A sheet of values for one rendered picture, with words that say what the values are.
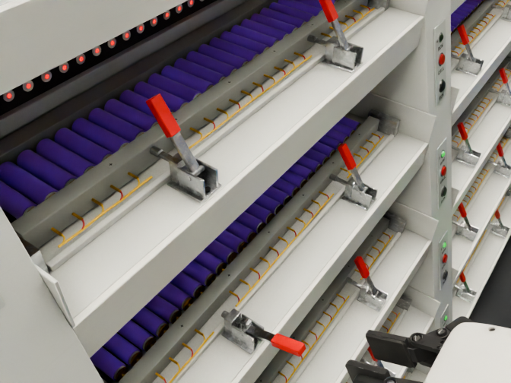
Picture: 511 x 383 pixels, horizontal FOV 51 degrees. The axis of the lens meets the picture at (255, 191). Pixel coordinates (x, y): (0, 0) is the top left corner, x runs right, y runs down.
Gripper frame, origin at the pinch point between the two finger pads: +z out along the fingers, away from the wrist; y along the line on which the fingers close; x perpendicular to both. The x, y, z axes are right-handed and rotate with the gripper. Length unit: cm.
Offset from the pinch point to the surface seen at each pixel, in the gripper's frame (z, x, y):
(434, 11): 10, 17, 48
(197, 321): 19.9, 3.3, -3.0
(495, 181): 28, -39, 92
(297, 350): 8.9, -0.2, -0.8
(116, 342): 24.4, 5.7, -9.8
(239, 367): 15.6, -1.6, -3.6
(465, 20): 22, 5, 84
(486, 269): 31, -60, 81
